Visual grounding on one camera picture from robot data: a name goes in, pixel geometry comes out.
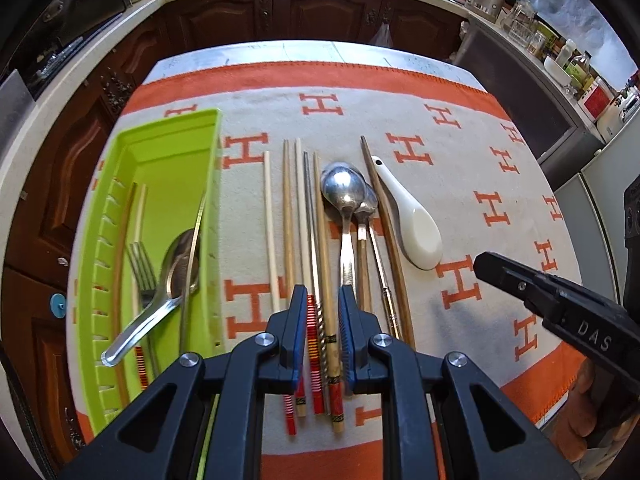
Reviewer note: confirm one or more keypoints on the blue round knob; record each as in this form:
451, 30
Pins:
58, 305

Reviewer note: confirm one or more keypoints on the white ceramic spoon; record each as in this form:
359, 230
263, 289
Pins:
415, 235

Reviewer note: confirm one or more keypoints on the white plastic bottle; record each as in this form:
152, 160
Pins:
567, 52

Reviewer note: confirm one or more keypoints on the person's right hand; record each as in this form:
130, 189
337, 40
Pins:
575, 410

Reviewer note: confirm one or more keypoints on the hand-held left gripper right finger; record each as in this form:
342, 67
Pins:
346, 330

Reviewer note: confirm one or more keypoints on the orange and grey printed blanket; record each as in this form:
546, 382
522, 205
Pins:
450, 170

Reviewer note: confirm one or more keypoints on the cream chopstick red striped end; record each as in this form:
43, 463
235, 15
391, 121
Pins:
141, 210
271, 240
315, 340

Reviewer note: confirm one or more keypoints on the black gas stove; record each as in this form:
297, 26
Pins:
55, 57

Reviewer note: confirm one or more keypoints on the white bowl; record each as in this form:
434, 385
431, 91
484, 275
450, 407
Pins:
557, 72

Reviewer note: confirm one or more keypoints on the light wooden chopstick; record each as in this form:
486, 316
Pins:
287, 220
336, 400

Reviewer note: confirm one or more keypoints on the wide metal soup spoon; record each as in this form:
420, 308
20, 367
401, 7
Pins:
150, 307

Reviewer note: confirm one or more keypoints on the green plastic utensil tray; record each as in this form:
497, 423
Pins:
160, 160

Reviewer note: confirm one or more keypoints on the hanging plastic bag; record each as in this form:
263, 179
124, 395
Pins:
382, 36

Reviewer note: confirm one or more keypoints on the glass jar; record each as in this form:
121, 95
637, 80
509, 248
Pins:
520, 26

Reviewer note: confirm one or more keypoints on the stainless steel cabinet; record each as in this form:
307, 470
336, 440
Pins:
520, 90

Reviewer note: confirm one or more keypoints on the red label container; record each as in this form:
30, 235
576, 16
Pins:
597, 101

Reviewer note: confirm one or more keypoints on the dark brown wooden chopstick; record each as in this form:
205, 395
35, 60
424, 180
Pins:
386, 230

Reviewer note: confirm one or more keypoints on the metal chopstick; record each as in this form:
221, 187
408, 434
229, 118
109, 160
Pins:
311, 230
200, 220

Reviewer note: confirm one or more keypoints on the metal fork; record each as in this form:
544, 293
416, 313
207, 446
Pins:
141, 272

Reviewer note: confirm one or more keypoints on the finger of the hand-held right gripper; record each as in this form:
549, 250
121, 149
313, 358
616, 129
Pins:
510, 277

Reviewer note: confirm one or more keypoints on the clear bottle green label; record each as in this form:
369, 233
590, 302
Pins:
580, 69

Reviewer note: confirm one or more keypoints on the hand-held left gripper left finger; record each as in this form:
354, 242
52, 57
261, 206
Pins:
300, 325

